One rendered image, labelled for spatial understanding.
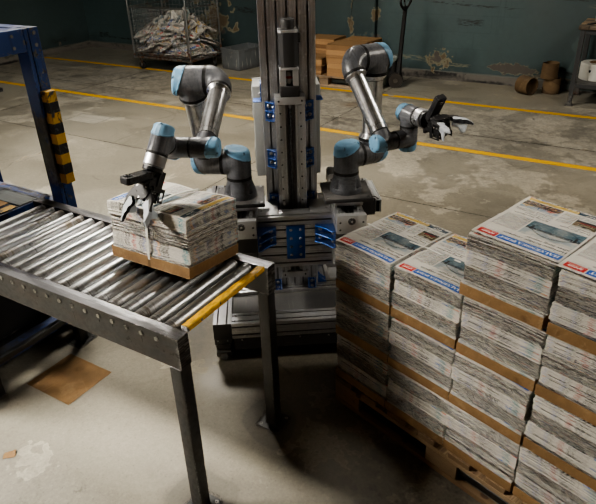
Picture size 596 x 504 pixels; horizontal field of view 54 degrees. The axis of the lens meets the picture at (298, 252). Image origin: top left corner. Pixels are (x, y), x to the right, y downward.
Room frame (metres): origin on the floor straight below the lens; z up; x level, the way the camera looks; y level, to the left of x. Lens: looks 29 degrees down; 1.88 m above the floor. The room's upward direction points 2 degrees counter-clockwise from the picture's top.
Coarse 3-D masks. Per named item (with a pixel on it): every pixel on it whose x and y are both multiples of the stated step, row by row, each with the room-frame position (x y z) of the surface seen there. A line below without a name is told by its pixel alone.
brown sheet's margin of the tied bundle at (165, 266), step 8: (232, 248) 1.96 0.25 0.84; (216, 256) 1.87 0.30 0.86; (224, 256) 1.91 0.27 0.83; (160, 264) 1.82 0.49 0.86; (168, 264) 1.80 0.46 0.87; (200, 264) 1.80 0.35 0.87; (208, 264) 1.83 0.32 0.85; (216, 264) 1.87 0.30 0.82; (168, 272) 1.80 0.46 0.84; (176, 272) 1.78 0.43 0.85; (184, 272) 1.76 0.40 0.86; (192, 272) 1.76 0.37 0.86; (200, 272) 1.79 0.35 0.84
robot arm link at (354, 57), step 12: (360, 48) 2.56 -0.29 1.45; (348, 60) 2.52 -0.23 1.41; (360, 60) 2.52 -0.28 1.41; (348, 72) 2.49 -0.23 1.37; (360, 72) 2.49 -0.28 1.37; (360, 84) 2.45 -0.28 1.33; (360, 96) 2.43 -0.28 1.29; (372, 96) 2.43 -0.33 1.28; (360, 108) 2.42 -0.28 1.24; (372, 108) 2.39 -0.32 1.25; (372, 120) 2.36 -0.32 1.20; (384, 120) 2.37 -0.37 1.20; (372, 132) 2.34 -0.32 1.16; (384, 132) 2.32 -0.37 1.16; (396, 132) 2.35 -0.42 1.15; (372, 144) 2.31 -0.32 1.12; (384, 144) 2.29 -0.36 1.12; (396, 144) 2.32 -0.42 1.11
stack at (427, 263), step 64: (384, 256) 1.89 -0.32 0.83; (448, 256) 1.87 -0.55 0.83; (384, 320) 1.84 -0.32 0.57; (448, 320) 1.63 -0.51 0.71; (512, 320) 1.47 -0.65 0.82; (384, 384) 1.84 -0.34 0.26; (448, 384) 1.61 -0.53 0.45; (512, 384) 1.43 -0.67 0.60; (576, 384) 1.30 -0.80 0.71; (512, 448) 1.40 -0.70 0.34; (576, 448) 1.26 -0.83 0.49
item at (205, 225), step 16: (208, 192) 2.06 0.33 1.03; (160, 208) 1.87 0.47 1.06; (176, 208) 1.87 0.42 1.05; (192, 208) 1.87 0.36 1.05; (208, 208) 1.88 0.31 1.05; (224, 208) 1.94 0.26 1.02; (160, 224) 1.82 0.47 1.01; (176, 224) 1.79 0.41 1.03; (192, 224) 1.79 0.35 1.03; (208, 224) 1.85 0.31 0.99; (224, 224) 1.92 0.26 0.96; (160, 240) 1.82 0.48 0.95; (176, 240) 1.78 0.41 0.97; (192, 240) 1.77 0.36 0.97; (208, 240) 1.84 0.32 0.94; (224, 240) 1.91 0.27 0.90; (160, 256) 1.82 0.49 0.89; (176, 256) 1.79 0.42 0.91; (192, 256) 1.76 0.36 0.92; (208, 256) 1.84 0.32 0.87
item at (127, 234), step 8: (168, 184) 2.14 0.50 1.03; (176, 184) 2.15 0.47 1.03; (168, 192) 2.05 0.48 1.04; (176, 192) 2.06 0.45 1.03; (112, 200) 1.95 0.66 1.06; (120, 200) 1.95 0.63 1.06; (112, 208) 1.94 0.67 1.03; (120, 208) 1.92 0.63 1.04; (112, 216) 1.95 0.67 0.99; (120, 216) 1.93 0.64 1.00; (128, 216) 1.90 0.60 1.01; (136, 216) 1.89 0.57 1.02; (112, 224) 1.95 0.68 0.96; (120, 224) 1.93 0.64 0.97; (128, 224) 1.90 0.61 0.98; (136, 224) 1.88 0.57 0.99; (120, 232) 1.93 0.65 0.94; (128, 232) 1.90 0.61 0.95; (136, 232) 1.88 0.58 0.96; (120, 240) 1.93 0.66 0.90; (128, 240) 1.90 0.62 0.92; (136, 240) 1.88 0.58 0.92; (128, 248) 1.90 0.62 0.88; (136, 248) 1.88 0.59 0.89
